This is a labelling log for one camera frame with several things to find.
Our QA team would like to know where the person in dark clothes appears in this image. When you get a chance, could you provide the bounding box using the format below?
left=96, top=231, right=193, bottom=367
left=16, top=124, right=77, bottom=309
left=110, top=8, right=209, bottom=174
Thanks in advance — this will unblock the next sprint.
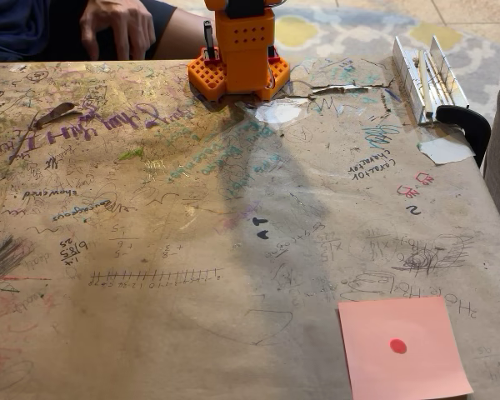
left=0, top=0, right=216, bottom=64

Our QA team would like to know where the aluminium mitre box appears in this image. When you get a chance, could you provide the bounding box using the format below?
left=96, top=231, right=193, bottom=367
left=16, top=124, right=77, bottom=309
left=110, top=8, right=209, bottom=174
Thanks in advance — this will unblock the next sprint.
left=392, top=34, right=471, bottom=127

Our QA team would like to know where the thin wooden stick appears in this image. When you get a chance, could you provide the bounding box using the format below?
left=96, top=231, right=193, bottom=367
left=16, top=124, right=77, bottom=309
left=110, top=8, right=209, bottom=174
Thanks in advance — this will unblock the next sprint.
left=417, top=48, right=437, bottom=118

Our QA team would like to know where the person's bare hand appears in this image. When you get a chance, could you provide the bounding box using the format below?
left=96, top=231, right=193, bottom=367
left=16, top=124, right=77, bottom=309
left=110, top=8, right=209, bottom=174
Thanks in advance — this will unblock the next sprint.
left=79, top=0, right=157, bottom=62

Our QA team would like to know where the scribbled brown paper cover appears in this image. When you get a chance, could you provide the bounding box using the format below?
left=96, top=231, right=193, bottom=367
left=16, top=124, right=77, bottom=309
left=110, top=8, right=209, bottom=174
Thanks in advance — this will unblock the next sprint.
left=0, top=55, right=500, bottom=400

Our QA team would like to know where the pink sticky note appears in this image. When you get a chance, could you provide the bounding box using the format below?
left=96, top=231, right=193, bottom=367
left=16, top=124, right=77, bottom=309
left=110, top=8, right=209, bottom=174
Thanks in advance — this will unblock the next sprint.
left=337, top=296, right=476, bottom=400

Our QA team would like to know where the dry brown leaf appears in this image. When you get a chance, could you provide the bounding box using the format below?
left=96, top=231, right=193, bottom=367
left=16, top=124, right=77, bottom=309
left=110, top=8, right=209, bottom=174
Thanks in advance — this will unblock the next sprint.
left=32, top=102, right=83, bottom=128

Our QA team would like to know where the white paper scrap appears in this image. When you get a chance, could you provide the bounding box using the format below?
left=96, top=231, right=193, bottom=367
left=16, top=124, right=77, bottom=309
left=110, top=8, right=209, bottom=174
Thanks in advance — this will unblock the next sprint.
left=417, top=134, right=477, bottom=165

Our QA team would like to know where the black clamp handle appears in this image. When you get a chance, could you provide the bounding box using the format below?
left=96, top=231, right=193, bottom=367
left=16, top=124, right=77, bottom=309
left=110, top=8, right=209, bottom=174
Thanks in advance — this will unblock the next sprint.
left=202, top=20, right=220, bottom=62

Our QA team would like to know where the orange grid robot base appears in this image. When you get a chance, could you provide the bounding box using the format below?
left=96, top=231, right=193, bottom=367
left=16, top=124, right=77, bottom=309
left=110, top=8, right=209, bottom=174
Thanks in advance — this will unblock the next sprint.
left=187, top=47, right=292, bottom=103

